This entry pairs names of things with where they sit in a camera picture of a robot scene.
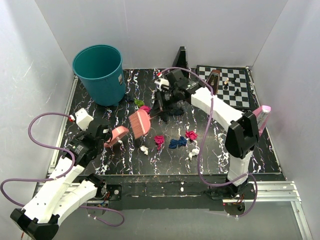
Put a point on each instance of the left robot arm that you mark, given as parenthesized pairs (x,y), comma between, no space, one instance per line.
(41,217)

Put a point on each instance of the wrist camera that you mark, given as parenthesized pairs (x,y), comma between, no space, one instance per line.
(82,119)
(162,84)

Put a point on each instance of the pink metronome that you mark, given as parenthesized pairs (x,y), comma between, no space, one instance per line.
(262,114)

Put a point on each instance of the black metronome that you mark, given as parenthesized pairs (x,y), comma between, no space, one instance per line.
(181,58)

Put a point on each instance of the green paper scrap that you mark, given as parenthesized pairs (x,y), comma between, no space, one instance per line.
(138,102)

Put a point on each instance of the pink dustpan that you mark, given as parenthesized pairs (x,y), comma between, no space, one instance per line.
(117,134)

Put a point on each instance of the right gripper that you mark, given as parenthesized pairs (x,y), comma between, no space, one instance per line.
(158,105)

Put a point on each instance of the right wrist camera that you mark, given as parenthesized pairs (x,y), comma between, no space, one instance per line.
(162,84)

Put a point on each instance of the black white chessboard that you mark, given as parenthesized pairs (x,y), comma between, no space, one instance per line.
(243,100)

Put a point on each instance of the pink hand brush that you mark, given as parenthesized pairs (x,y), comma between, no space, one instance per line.
(140,122)

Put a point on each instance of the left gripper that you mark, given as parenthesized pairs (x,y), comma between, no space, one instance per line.
(109,135)

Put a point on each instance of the brown wooden metronome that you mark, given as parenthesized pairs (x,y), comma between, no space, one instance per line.
(213,80)

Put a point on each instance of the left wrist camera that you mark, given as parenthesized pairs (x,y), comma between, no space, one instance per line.
(82,119)

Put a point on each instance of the teal plastic waste bin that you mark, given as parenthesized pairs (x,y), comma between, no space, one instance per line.
(100,70)

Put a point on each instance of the aluminium rail frame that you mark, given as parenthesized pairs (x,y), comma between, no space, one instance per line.
(161,196)

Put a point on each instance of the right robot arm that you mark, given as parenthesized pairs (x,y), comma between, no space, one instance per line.
(242,131)

